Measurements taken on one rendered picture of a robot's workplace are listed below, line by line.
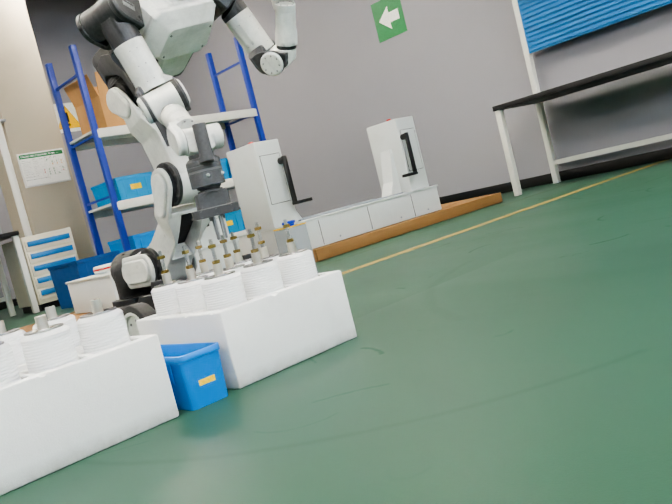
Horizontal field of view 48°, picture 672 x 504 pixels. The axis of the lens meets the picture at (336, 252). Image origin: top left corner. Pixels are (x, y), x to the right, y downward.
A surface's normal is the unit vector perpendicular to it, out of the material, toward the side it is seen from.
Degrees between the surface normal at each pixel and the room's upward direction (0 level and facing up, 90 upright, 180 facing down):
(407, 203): 90
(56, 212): 90
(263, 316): 90
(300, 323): 90
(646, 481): 0
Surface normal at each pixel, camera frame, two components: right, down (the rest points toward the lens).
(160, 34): 0.14, 0.72
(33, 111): 0.66, -0.11
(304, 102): -0.71, 0.23
